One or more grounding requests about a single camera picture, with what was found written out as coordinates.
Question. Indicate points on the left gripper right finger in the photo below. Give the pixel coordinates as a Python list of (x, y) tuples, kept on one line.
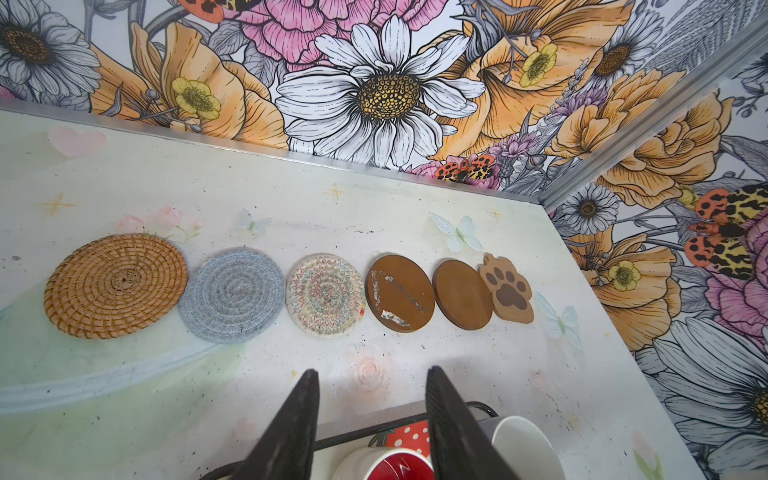
[(459, 447)]

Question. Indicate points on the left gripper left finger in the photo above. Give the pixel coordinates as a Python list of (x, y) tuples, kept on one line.
[(286, 449)]

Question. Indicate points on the lavender mug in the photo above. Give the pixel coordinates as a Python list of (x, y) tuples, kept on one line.
[(524, 447)]

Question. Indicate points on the plain wooden round coaster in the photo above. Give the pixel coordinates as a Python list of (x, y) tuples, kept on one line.
[(461, 295)]

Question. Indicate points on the multicolour woven round coaster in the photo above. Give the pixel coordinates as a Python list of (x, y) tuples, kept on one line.
[(325, 295)]

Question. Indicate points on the grey woven round coaster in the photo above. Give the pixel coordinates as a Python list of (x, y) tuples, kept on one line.
[(233, 296)]

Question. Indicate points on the scratched dark wooden round coaster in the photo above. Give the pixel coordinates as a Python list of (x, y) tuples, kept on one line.
[(399, 293)]

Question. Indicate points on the paw shaped wooden coaster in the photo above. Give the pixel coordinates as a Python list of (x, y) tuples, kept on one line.
[(511, 293)]

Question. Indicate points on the strawberry print serving tray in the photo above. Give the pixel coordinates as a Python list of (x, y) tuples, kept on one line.
[(480, 410)]

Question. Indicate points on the red inside white mug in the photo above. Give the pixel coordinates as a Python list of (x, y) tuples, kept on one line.
[(372, 463)]

